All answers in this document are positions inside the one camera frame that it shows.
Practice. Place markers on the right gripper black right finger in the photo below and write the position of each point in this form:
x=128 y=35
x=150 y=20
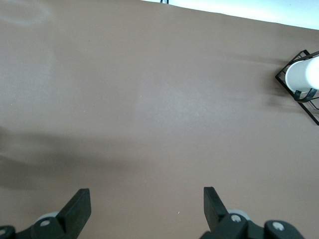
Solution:
x=214 y=211

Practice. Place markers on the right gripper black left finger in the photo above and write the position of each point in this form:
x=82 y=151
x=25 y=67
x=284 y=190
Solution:
x=74 y=214

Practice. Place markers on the white cup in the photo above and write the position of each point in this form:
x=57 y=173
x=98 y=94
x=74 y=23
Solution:
x=299 y=74

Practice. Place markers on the brown table cover sheet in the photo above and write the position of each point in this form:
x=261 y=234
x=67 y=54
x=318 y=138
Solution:
x=149 y=99

